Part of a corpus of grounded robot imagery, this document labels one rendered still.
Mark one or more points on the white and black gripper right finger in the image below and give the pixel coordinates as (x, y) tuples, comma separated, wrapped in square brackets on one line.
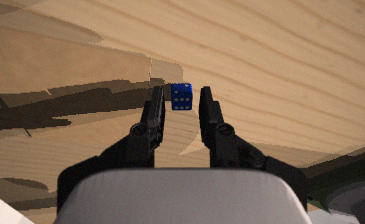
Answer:
[(231, 151)]

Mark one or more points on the brown flat mat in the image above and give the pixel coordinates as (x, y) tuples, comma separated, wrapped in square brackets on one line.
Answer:
[(70, 91)]

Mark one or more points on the blue die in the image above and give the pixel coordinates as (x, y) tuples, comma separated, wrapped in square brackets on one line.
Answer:
[(181, 97)]

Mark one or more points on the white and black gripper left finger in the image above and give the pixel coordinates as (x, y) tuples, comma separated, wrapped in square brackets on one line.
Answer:
[(132, 151)]

